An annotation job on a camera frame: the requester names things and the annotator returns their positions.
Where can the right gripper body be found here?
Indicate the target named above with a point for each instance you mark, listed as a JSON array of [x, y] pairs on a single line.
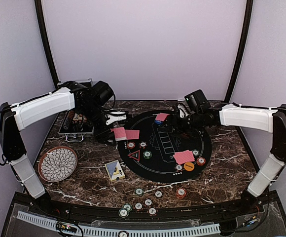
[[194, 122]]

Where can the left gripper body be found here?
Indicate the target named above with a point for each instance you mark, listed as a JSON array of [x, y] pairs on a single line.
[[101, 134]]

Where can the red-backed card deck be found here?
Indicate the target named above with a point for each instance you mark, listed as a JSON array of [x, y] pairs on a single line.
[[119, 133]]

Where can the dealt card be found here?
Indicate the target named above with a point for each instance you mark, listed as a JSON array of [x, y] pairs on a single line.
[[182, 161], [132, 134], [161, 117]]

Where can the red 5 chips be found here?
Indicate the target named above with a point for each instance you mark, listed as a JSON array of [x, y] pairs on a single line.
[[131, 145], [201, 161]]

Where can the green 20 chips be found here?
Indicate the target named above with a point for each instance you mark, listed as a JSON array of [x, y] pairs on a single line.
[[147, 154], [195, 152]]

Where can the red triangle all-in marker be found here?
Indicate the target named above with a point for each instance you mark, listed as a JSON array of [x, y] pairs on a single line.
[[135, 155]]

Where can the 100 chips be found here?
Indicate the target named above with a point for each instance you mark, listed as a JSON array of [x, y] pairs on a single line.
[[142, 145], [179, 167]]

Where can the orange big blind button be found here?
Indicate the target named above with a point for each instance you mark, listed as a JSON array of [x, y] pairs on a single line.
[[189, 166]]

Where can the red 5 chip stack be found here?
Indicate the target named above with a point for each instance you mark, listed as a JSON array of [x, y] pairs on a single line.
[[181, 193]]

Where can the black orange 100 chip stack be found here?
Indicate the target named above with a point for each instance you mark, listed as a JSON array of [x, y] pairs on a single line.
[[158, 194]]

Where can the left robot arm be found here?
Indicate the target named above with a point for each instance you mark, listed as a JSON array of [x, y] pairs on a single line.
[[87, 101]]

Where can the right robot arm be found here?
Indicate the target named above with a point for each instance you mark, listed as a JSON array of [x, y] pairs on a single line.
[[270, 119]]

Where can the red card box in case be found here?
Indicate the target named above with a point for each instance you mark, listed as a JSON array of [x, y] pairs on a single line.
[[79, 119]]

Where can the aluminium poker chip case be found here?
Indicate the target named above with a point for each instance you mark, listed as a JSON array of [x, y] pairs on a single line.
[[76, 132]]

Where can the orange chip roll in case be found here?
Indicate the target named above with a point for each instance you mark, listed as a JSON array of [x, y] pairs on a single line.
[[71, 114]]

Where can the purple chip roll in case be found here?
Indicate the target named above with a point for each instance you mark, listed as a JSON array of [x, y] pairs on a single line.
[[66, 124]]

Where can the gold blue card box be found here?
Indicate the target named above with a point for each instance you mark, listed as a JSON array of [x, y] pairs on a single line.
[[114, 171]]

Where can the black round poker mat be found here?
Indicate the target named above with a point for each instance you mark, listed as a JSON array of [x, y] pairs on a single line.
[[161, 166]]

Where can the floral ceramic plate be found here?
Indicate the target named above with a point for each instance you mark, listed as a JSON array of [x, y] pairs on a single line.
[[57, 164]]

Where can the green 20 chip stack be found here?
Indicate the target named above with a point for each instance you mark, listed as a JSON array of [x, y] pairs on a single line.
[[139, 191]]

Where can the fallen green 20 chip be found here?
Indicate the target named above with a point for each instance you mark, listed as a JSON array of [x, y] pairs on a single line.
[[128, 207], [123, 213]]

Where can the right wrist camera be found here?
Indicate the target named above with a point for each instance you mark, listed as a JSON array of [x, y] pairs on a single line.
[[182, 111]]

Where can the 100 chip on rail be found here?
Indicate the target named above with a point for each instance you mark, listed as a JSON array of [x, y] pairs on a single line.
[[138, 206]]

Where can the white slotted cable duct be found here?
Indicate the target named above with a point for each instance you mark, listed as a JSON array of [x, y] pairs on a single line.
[[106, 229]]

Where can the fallen 100 chip on duct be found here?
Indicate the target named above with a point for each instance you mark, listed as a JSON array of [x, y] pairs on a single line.
[[123, 234]]

